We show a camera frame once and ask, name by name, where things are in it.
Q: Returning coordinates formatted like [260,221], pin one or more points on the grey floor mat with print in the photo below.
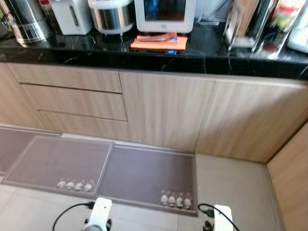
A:
[57,163]
[149,175]

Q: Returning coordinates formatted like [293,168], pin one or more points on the light wooden side panel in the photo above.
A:
[291,183]

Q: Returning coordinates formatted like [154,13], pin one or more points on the light wooden base cabinet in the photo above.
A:
[163,110]

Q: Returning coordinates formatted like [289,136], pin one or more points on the orange cloth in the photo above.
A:
[159,45]

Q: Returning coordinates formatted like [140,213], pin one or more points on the flat brown item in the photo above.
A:
[156,37]

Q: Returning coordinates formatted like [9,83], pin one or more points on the steel knife holder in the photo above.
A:
[245,24]

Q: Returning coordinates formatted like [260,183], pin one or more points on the white steel rice cooker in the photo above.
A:
[111,17]

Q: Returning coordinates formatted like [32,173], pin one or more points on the white rounded appliance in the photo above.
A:
[299,36]

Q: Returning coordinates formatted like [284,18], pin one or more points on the white thermo pot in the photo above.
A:
[70,17]

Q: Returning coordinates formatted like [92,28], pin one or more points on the bottle with red label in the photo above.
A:
[281,26]

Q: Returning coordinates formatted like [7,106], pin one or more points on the white appliance with dark screen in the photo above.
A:
[165,14]

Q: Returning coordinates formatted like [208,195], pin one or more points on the stainless steel kettle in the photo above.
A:
[26,21]

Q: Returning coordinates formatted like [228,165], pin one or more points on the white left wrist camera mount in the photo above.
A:
[100,211]

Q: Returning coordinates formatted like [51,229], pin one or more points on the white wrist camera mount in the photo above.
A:
[100,211]
[223,219]

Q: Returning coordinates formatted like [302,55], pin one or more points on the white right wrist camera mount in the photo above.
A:
[223,219]

